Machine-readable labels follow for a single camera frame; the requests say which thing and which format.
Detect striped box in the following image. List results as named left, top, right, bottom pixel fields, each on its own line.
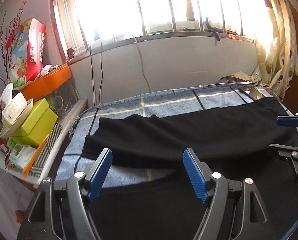
left=29, top=122, right=62, bottom=177

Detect orange shoehorn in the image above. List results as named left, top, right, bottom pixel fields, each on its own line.
left=22, top=135, right=49, bottom=178

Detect blue checked bed sheet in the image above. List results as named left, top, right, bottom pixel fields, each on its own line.
left=56, top=83, right=272, bottom=180

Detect black hanging cable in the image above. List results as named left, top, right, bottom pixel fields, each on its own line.
left=98, top=37, right=104, bottom=105
left=89, top=41, right=96, bottom=106

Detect cream round plate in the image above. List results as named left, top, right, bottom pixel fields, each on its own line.
left=0, top=99, right=34, bottom=139

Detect white tissue pack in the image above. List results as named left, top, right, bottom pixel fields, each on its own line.
left=2, top=92, right=28, bottom=127

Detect cream heart-print curtain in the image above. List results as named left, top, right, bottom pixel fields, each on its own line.
left=247, top=0, right=298, bottom=100

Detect red gift box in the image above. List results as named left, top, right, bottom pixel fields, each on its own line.
left=8, top=18, right=46, bottom=88

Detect black pants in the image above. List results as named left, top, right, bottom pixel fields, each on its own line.
left=82, top=98, right=298, bottom=239

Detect wet wipes pack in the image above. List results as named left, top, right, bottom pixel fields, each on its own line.
left=9, top=144, right=36, bottom=170

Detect red berry branches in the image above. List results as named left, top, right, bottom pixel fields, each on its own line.
left=0, top=0, right=27, bottom=78

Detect white hanging cable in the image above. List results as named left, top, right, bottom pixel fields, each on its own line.
left=132, top=35, right=152, bottom=93

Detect barred window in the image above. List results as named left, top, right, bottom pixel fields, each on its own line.
left=49, top=0, right=272, bottom=63

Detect orange-lidded glass tank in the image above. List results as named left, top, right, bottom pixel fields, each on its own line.
left=20, top=63, right=78, bottom=118

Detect black smartphone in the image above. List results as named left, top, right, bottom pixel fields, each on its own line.
left=238, top=86, right=280, bottom=101

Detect lime green box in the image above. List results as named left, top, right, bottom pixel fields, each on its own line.
left=10, top=99, right=58, bottom=148

